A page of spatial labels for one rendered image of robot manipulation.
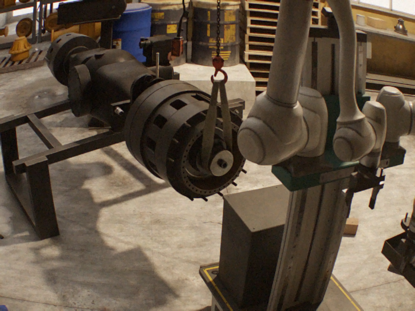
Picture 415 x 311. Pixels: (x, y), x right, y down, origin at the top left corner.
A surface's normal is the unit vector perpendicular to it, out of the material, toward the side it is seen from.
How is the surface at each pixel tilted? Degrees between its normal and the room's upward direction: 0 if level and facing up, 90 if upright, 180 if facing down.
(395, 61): 90
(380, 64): 90
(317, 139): 94
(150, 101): 38
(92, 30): 90
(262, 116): 77
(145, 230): 0
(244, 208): 0
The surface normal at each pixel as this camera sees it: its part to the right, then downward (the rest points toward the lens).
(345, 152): -0.69, 0.43
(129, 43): 0.32, 0.43
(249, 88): 0.08, 0.44
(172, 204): 0.02, -0.90
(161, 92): -0.29, -0.76
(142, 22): 0.75, 0.31
